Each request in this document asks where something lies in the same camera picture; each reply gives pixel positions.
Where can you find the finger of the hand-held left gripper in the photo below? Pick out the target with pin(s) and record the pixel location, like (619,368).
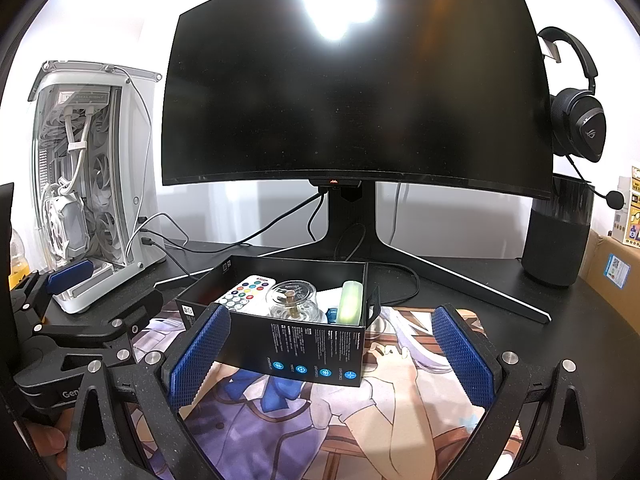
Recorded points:
(70,277)
(140,310)

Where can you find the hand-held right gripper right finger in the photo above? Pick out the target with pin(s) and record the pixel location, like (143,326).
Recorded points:
(462,360)

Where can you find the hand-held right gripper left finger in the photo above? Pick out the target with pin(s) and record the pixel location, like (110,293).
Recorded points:
(197,360)

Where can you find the white remote control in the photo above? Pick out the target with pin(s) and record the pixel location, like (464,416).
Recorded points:
(247,292)

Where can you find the black cardboard box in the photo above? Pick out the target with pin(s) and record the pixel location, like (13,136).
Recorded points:
(310,355)

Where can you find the person's left hand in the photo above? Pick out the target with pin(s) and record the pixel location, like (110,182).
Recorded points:
(47,437)

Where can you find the orange drink bottle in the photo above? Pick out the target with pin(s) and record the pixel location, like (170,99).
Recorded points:
(17,260)

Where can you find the white computer case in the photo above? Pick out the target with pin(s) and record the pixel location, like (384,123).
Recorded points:
(75,170)

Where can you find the glass jar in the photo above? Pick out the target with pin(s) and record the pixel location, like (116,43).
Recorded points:
(292,305)

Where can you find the pale green case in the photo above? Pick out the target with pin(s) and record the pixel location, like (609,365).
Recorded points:
(350,302)

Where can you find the printed desk mat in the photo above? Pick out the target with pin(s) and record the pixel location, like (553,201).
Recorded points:
(310,425)

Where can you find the small blue item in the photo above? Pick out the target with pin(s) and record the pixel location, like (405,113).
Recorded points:
(331,316)

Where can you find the black cylindrical speaker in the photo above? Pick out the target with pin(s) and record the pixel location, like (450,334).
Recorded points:
(555,245)

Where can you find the brown cardboard box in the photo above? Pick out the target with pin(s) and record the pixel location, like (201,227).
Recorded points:
(615,280)

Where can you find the yellow printed box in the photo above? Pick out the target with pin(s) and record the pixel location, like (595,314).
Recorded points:
(631,220)

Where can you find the black headset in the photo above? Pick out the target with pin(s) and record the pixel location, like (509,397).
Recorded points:
(577,120)

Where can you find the curved black monitor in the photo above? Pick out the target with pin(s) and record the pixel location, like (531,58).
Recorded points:
(350,110)

